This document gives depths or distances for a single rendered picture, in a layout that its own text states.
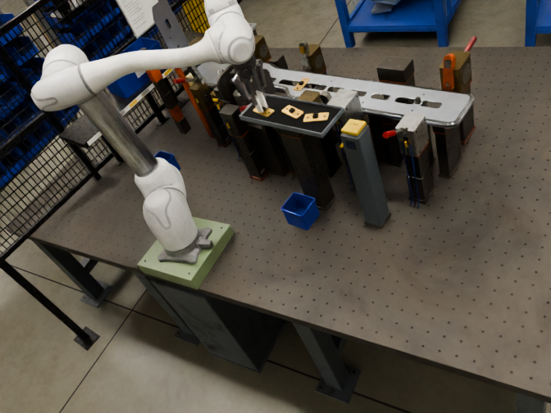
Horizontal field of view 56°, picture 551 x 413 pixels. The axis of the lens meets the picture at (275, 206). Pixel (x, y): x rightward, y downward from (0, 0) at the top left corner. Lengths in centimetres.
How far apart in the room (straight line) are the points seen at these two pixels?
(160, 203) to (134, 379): 122
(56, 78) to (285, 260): 100
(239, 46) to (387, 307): 94
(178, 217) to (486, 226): 110
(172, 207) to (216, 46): 68
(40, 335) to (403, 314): 233
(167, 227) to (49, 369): 153
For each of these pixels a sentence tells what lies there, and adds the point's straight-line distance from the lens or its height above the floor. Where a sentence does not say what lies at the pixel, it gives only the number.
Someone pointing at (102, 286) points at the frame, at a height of 1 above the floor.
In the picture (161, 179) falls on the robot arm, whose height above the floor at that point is 101.
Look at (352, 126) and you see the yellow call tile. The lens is 170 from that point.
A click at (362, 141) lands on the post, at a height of 112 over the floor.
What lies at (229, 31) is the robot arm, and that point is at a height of 157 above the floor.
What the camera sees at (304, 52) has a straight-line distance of 234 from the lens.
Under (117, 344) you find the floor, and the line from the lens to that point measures 309.
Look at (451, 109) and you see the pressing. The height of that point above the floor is 100.
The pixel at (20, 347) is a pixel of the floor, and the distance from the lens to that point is 353.
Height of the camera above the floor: 221
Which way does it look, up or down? 43 degrees down
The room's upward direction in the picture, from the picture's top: 25 degrees counter-clockwise
